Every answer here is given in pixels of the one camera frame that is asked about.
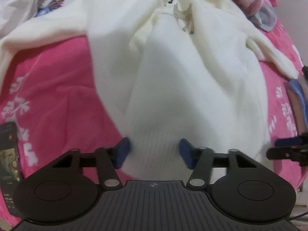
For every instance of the cream deer sweater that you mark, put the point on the cream deer sweater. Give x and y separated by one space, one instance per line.
166 70

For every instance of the black smartphone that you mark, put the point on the black smartphone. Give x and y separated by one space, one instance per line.
10 170

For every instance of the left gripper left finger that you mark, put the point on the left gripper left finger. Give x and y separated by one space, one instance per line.
106 161

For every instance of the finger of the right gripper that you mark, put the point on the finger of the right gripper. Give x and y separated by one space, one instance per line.
294 153
293 141

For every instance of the pink floral bed sheet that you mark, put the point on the pink floral bed sheet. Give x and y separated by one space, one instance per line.
50 92

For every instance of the striped folded clothes stack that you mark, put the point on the striped folded clothes stack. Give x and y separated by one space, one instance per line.
296 90

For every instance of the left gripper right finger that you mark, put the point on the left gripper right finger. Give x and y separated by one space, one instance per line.
201 161

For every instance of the white crumpled garment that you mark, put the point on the white crumpled garment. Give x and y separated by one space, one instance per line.
16 12

